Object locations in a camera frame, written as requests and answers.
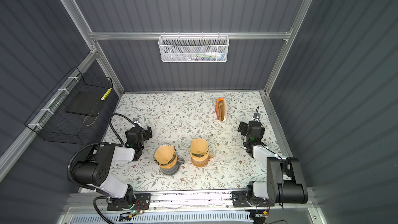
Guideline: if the single brown paper filter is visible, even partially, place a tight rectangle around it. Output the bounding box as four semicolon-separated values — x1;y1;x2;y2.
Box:
153;145;177;166

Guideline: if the clear grey glass dripper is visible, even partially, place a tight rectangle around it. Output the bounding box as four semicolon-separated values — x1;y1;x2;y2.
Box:
153;144;178;168

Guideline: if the orange coffee filter box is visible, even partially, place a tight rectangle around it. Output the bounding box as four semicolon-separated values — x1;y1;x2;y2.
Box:
215;98;228;121

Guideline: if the clear grey glass pitcher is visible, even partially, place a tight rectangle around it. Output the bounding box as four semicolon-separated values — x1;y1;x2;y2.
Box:
159;158;185;175

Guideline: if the orange glass pitcher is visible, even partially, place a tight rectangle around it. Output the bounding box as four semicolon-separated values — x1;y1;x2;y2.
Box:
191;154;214;167

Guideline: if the green glass dripper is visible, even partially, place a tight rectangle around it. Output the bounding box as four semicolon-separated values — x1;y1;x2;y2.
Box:
190;150;209;161

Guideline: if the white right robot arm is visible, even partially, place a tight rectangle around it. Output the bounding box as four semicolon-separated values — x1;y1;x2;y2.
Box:
237;120;308;206

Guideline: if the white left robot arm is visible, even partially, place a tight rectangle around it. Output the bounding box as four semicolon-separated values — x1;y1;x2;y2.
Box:
67;126;152;209

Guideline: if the yellow marker in basket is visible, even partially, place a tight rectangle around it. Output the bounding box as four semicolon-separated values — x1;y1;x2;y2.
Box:
101;87;113;101

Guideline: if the black pad in basket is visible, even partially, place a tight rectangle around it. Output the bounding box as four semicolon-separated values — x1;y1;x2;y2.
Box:
65;92;105;117

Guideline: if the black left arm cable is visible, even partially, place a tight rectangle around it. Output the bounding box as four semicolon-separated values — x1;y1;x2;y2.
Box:
67;113;139;224

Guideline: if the black wire basket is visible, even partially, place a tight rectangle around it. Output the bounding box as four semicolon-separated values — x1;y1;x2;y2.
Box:
25;68;113;144

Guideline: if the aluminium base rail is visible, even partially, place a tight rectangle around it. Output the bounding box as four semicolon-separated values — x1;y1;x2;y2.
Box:
58;189;326;224

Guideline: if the white wire mesh basket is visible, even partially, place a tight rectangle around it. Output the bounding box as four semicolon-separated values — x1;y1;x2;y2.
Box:
158;33;230;63

